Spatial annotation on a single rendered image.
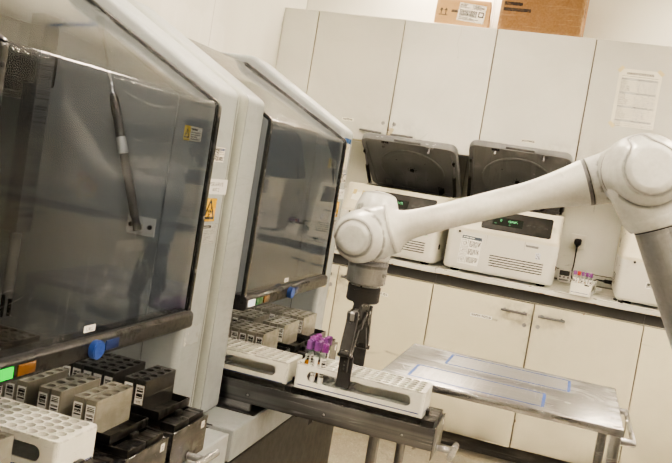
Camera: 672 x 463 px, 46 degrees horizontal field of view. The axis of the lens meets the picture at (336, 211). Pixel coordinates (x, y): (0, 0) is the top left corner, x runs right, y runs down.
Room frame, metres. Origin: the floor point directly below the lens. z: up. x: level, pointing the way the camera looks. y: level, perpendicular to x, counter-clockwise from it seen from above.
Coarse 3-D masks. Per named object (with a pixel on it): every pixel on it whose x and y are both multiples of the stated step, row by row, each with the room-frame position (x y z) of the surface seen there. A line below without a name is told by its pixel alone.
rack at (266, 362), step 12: (228, 348) 1.79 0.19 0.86; (240, 348) 1.82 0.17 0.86; (252, 348) 1.83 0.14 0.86; (264, 348) 1.85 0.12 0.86; (228, 360) 1.89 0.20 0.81; (240, 360) 1.88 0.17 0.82; (252, 360) 1.88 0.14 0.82; (264, 360) 1.76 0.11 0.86; (276, 360) 1.76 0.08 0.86; (288, 360) 1.77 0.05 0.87; (252, 372) 1.77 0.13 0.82; (264, 372) 1.85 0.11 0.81; (276, 372) 1.75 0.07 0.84; (288, 372) 1.75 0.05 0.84
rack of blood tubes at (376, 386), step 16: (304, 368) 1.73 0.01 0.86; (320, 368) 1.72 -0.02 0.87; (336, 368) 1.75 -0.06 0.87; (352, 368) 1.76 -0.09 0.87; (368, 368) 1.79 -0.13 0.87; (304, 384) 1.73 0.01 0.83; (320, 384) 1.72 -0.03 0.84; (352, 384) 1.77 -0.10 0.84; (368, 384) 1.69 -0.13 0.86; (384, 384) 1.68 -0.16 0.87; (400, 384) 1.69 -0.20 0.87; (416, 384) 1.72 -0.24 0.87; (432, 384) 1.74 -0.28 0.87; (352, 400) 1.70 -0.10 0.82; (368, 400) 1.69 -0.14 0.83; (384, 400) 1.68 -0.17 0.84; (400, 400) 1.77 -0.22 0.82; (416, 400) 1.66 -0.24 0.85; (416, 416) 1.66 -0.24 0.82
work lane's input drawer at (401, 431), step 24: (240, 384) 1.76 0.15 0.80; (264, 384) 1.75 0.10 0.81; (288, 384) 1.75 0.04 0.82; (288, 408) 1.72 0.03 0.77; (312, 408) 1.71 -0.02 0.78; (336, 408) 1.69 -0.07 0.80; (360, 408) 1.69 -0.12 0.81; (432, 408) 1.74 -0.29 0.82; (360, 432) 1.67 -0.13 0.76; (384, 432) 1.66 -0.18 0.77; (408, 432) 1.64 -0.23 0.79; (432, 432) 1.63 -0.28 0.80; (432, 456) 1.65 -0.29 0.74
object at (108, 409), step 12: (96, 396) 1.27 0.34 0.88; (108, 396) 1.28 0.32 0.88; (120, 396) 1.31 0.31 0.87; (96, 408) 1.25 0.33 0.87; (108, 408) 1.28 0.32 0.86; (120, 408) 1.32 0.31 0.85; (84, 420) 1.25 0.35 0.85; (96, 420) 1.25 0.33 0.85; (108, 420) 1.29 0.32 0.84; (120, 420) 1.32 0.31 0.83
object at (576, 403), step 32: (416, 352) 2.28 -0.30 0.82; (448, 352) 2.36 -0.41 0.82; (448, 384) 1.97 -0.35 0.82; (480, 384) 2.02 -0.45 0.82; (512, 384) 2.08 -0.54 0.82; (544, 384) 2.14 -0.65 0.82; (576, 384) 2.21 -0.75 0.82; (544, 416) 1.86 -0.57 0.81; (576, 416) 1.86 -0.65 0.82; (608, 416) 1.91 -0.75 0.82; (608, 448) 1.82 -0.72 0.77
